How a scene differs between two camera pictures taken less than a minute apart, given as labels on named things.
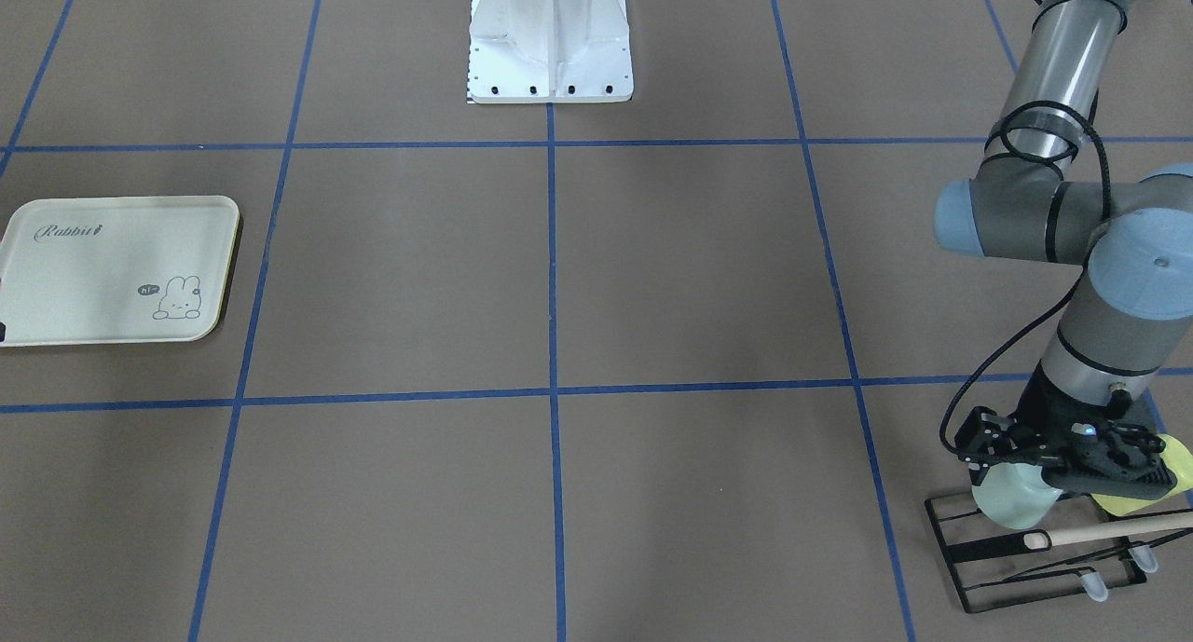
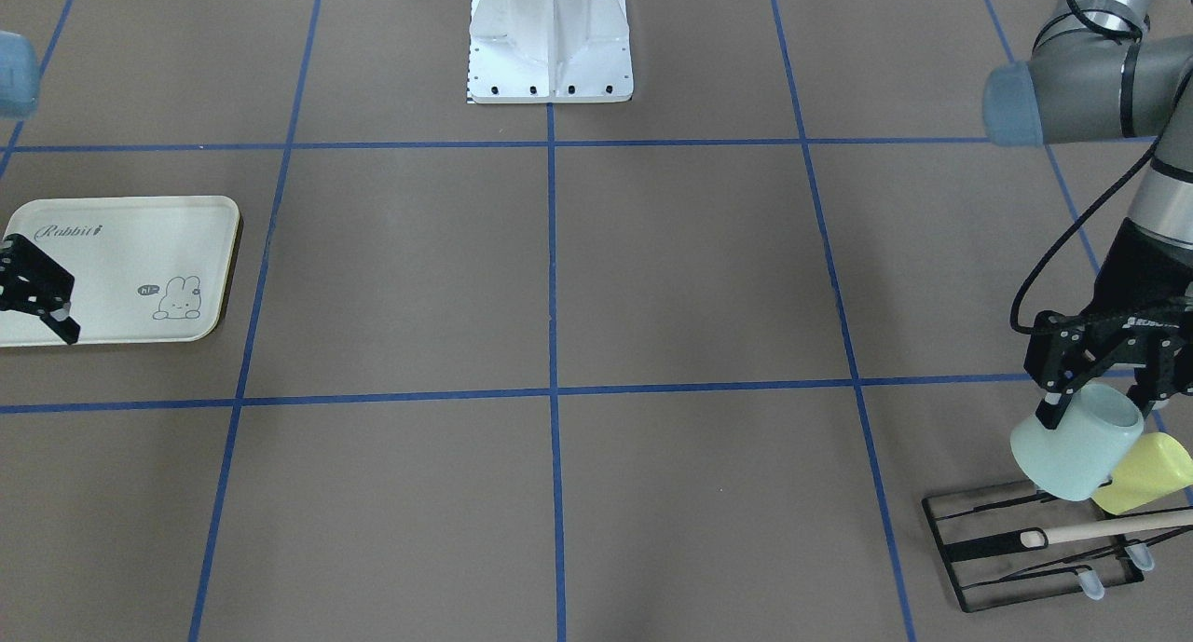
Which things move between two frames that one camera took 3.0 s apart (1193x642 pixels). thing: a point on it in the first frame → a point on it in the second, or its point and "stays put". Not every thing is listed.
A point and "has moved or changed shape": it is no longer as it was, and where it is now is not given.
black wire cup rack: (994, 566) stays put
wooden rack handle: (1042, 540) stays put
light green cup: (1015, 495) has moved or changed shape
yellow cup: (1179, 458) stays put
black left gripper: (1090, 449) → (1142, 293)
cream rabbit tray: (116, 269) stays put
